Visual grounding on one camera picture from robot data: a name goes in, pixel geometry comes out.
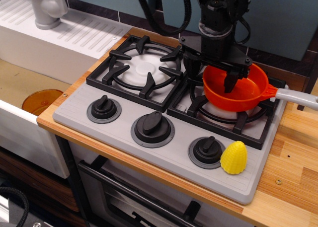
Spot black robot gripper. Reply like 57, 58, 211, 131
179, 22, 252, 93

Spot orange pot with grey handle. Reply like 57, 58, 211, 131
203, 64, 318, 112

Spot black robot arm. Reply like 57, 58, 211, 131
179, 0, 252, 93

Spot white right burner disc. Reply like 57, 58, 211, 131
197, 98, 266, 125

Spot white burner disc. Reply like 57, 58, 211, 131
114, 55, 177, 89
197, 98, 266, 125

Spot black left burner grate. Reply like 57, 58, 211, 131
86, 35, 186, 112

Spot black burner grate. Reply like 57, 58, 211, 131
86, 35, 186, 112
167, 65, 286, 150

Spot black right burner grate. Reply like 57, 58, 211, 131
167, 65, 286, 150

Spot white left burner disc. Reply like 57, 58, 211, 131
114, 55, 177, 89

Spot grey toy stove top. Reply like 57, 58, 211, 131
52, 34, 290, 205

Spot black right stove knob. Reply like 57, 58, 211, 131
188, 136, 226, 169

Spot black stove knob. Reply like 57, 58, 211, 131
86, 95, 122, 124
131, 111, 175, 149
188, 136, 226, 169

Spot black middle stove knob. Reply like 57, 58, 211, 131
131, 111, 175, 149

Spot yellow toy corn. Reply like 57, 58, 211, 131
220, 141, 247, 174

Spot black left stove knob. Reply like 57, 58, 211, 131
86, 95, 122, 124

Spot toy oven door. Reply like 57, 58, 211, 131
77, 155, 250, 227

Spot grey toy faucet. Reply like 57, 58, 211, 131
31, 0, 68, 30

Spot orange plastic plate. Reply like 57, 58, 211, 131
22, 89, 63, 116

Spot white toy sink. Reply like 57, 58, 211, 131
0, 0, 130, 179

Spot black braided cable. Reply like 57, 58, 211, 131
0, 186, 30, 227
135, 0, 193, 35

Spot black braided cable lower left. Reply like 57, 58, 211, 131
0, 186, 30, 227

